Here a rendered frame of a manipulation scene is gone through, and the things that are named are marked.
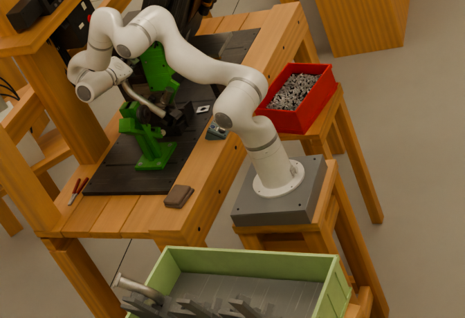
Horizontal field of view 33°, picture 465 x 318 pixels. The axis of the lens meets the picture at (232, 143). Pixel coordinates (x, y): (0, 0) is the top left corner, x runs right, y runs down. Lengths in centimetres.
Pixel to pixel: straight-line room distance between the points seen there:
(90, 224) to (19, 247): 178
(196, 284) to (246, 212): 30
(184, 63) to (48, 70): 80
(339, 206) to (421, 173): 114
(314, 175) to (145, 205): 68
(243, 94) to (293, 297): 65
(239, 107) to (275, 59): 107
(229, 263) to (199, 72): 62
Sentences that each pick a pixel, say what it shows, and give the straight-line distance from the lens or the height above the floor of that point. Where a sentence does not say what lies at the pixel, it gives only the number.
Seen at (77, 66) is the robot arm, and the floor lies 141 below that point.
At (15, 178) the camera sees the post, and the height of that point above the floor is 116.
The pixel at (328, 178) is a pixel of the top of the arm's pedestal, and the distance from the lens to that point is 277.
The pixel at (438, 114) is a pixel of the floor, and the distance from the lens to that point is 431.
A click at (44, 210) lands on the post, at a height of 96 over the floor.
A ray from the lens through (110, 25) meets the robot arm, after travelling 260.
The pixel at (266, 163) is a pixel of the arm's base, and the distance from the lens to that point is 263.
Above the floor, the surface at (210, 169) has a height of 90.
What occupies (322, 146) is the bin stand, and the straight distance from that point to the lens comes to 311.
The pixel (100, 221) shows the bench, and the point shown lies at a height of 88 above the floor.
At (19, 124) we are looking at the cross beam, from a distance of 315.
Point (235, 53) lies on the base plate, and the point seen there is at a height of 90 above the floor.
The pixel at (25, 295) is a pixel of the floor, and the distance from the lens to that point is 444.
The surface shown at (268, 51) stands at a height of 90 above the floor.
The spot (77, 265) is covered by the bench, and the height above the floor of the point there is 67.
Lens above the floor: 260
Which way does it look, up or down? 34 degrees down
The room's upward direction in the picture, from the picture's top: 25 degrees counter-clockwise
